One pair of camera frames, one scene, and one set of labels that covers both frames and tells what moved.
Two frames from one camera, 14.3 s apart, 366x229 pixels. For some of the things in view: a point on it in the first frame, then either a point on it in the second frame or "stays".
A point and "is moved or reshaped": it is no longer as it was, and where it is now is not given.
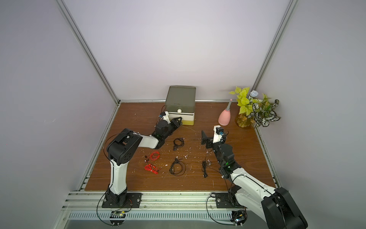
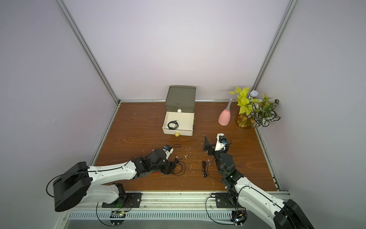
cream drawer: [185, 116] is moved or reshaped
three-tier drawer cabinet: [180, 102] stays
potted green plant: [254, 111] stays
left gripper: [174, 123] → [169, 167]
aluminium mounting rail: [92, 201] stays
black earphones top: [175, 146] is moved or reshaped
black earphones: [204, 163] stays
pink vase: [224, 117] stays
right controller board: [238, 217] stays
